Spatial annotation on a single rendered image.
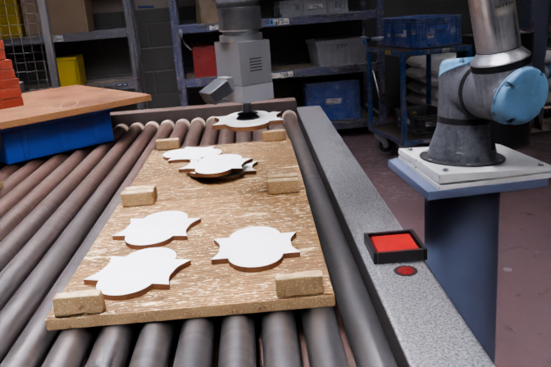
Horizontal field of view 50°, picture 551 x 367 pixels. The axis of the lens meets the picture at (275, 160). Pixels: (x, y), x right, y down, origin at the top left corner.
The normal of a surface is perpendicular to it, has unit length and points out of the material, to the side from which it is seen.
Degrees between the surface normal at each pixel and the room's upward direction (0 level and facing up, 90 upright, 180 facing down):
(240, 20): 90
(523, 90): 96
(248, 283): 0
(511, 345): 0
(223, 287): 0
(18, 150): 90
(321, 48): 96
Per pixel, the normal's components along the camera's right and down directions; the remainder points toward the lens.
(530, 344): -0.07, -0.96
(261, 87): 0.56, 0.18
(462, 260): -0.26, 0.28
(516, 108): 0.33, 0.33
